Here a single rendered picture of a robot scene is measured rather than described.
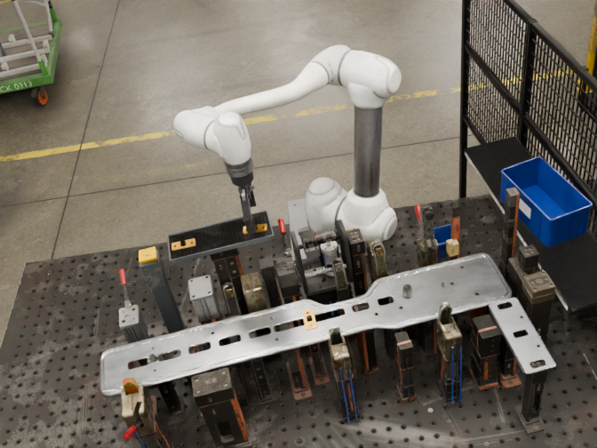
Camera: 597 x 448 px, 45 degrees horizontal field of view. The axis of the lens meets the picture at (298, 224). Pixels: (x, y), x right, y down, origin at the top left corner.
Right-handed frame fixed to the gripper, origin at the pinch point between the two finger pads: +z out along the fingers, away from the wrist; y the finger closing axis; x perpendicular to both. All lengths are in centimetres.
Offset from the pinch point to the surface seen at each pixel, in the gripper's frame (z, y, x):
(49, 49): 93, -338, -180
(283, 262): 14.3, 9.9, 8.9
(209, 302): 14.6, 24.0, -16.9
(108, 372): 22, 42, -51
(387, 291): 22, 22, 43
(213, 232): 6.1, -1.2, -14.7
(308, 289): 25.5, 13.5, 16.0
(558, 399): 52, 52, 94
